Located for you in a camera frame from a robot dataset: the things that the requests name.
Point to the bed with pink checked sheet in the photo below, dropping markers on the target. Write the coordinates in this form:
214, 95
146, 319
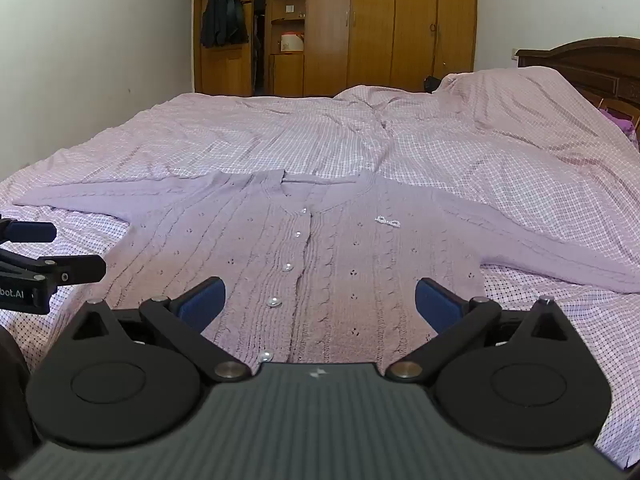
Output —
250, 130

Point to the purple cloth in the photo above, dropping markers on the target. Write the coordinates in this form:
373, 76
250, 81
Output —
620, 121

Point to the dark wooden headboard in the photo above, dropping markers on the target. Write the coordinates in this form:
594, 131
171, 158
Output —
600, 65

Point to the white pot with orange lid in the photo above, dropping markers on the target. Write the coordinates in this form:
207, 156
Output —
292, 42

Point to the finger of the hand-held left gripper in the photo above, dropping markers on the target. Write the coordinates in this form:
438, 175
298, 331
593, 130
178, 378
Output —
30, 231
75, 266

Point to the wooden wardrobe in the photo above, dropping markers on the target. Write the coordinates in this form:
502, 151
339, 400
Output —
375, 20

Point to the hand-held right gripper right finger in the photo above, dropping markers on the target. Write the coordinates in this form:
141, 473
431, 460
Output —
437, 305

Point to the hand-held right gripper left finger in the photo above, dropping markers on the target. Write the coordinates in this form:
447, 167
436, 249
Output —
202, 305

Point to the person's dark clothing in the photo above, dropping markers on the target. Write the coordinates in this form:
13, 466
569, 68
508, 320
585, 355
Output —
15, 400

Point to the lilac knitted cardigan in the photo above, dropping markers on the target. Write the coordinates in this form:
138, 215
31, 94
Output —
350, 260

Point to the hanging black clothes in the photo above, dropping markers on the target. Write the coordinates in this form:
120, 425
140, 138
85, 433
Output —
222, 10

